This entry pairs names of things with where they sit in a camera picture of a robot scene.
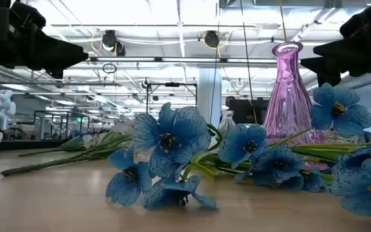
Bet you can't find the white square column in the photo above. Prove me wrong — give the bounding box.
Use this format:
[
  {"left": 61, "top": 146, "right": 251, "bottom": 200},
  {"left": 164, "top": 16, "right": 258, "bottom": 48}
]
[{"left": 197, "top": 67, "right": 222, "bottom": 127}]

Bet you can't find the black ceiling cable reel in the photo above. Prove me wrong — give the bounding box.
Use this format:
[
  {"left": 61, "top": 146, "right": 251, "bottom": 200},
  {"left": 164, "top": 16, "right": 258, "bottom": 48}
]
[
  {"left": 204, "top": 30, "right": 220, "bottom": 49},
  {"left": 101, "top": 29, "right": 127, "bottom": 57}
]

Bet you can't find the black hanging cable loop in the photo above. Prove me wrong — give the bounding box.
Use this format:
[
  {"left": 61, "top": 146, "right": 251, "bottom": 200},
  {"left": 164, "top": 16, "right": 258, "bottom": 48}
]
[{"left": 102, "top": 62, "right": 118, "bottom": 75}]

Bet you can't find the black monitor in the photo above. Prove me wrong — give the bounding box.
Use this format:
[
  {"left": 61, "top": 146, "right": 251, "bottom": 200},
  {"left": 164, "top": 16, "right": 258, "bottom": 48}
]
[{"left": 229, "top": 97, "right": 270, "bottom": 125}]

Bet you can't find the clear ribbed glass vase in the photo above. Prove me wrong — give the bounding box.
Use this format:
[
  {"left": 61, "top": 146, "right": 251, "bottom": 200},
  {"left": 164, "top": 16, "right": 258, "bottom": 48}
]
[{"left": 218, "top": 110, "right": 237, "bottom": 140}]

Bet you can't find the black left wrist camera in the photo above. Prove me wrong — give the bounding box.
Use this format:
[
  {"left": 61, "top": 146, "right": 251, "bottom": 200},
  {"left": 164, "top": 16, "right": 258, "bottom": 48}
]
[{"left": 10, "top": 1, "right": 46, "bottom": 30}]

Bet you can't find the black metal frame stand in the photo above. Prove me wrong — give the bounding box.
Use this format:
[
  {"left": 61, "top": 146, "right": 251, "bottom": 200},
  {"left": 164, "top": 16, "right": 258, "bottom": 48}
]
[{"left": 146, "top": 82, "right": 198, "bottom": 114}]

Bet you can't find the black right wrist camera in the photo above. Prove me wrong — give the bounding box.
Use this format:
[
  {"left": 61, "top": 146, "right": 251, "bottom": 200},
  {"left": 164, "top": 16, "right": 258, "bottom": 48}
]
[{"left": 339, "top": 3, "right": 371, "bottom": 39}]

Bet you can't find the black framed workcell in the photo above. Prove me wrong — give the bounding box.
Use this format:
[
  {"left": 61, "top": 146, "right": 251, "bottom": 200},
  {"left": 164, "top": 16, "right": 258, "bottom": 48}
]
[{"left": 33, "top": 110, "right": 91, "bottom": 141}]

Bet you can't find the yellow hanging cable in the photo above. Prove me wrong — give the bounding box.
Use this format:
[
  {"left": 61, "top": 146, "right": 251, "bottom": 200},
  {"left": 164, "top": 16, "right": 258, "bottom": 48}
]
[{"left": 279, "top": 0, "right": 287, "bottom": 43}]

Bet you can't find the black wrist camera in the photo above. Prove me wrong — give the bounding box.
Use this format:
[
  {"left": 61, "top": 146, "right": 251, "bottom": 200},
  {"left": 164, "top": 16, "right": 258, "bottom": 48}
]
[
  {"left": 339, "top": 3, "right": 371, "bottom": 39},
  {"left": 10, "top": 1, "right": 46, "bottom": 30}
]

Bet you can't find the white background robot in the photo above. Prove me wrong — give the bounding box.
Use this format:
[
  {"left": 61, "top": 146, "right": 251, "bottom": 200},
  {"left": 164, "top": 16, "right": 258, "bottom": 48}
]
[{"left": 0, "top": 89, "right": 17, "bottom": 130}]

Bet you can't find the long ceiling light bar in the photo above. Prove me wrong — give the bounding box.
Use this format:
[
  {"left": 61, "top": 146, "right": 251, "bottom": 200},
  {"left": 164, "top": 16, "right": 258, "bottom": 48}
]
[{"left": 88, "top": 57, "right": 278, "bottom": 63}]

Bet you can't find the purple ribbed glass vase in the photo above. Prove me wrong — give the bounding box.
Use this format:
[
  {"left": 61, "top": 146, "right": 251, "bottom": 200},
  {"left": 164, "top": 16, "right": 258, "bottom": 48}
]
[{"left": 262, "top": 41, "right": 330, "bottom": 171}]

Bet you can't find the black table edge rail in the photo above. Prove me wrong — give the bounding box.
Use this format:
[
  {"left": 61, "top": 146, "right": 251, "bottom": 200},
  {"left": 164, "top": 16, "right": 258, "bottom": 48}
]
[{"left": 0, "top": 140, "right": 86, "bottom": 152}]

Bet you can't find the white blossom long-stemmed flower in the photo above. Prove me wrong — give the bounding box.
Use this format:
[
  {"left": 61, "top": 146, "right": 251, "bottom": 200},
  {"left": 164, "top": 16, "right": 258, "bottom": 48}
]
[{"left": 0, "top": 124, "right": 135, "bottom": 177}]

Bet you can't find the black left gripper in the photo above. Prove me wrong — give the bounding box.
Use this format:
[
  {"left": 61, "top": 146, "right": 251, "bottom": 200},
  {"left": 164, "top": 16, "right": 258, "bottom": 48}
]
[{"left": 0, "top": 24, "right": 89, "bottom": 80}]

